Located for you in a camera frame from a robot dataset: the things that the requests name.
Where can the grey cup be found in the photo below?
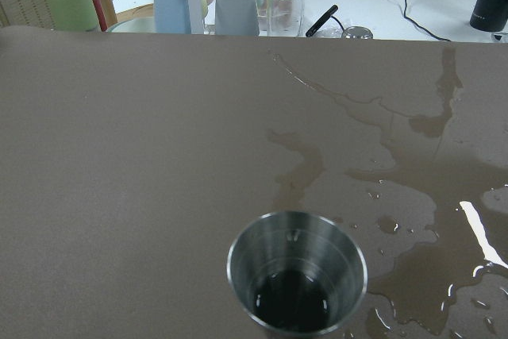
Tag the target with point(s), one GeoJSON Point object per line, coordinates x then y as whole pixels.
{"type": "Point", "coordinates": [236, 18]}

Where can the white plate green rim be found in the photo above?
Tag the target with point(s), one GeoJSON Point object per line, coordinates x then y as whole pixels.
{"type": "Point", "coordinates": [136, 25]}

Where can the steel round weight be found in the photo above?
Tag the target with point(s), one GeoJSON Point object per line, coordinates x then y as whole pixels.
{"type": "Point", "coordinates": [357, 32]}

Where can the black clip device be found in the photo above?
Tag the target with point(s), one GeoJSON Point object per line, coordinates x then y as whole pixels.
{"type": "Point", "coordinates": [321, 21]}

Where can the black thermos bottle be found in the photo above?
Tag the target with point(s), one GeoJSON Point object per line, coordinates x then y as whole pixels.
{"type": "Point", "coordinates": [489, 15]}

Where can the steel jigger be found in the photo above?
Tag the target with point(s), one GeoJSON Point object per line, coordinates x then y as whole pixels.
{"type": "Point", "coordinates": [297, 274]}

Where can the blue cup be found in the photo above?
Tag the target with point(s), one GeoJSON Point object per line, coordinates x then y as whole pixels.
{"type": "Point", "coordinates": [172, 16]}

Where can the glass dispenser jar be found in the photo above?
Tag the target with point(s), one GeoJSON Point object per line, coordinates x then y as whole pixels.
{"type": "Point", "coordinates": [284, 17]}

